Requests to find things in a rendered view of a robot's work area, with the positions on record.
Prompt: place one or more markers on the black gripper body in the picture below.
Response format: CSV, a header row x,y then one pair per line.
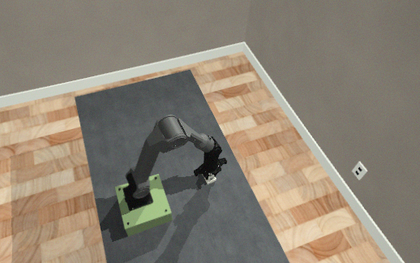
x,y
205,169

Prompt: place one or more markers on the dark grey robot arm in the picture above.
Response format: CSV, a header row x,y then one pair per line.
x,y
138,176

